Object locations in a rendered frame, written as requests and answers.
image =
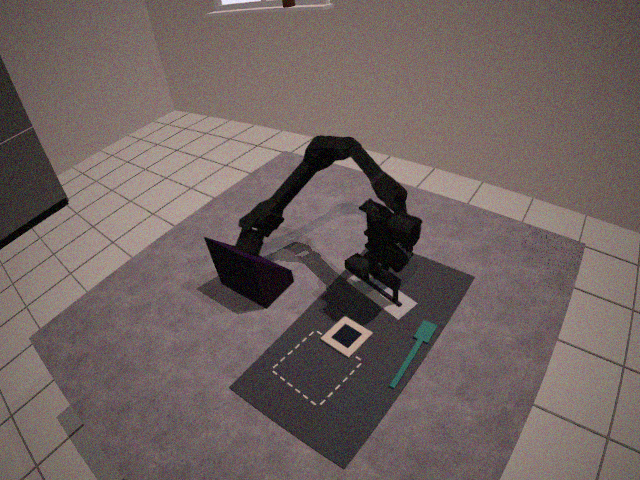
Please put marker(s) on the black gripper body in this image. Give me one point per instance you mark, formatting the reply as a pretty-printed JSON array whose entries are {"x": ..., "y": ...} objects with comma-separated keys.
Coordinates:
[{"x": 362, "y": 266}]

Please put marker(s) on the teal flat trowel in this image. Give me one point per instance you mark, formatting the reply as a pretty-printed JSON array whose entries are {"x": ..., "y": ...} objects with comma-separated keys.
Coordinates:
[{"x": 423, "y": 334}]

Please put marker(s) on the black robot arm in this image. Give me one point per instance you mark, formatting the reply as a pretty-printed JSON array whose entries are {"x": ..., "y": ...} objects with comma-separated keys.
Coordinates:
[{"x": 321, "y": 152}]

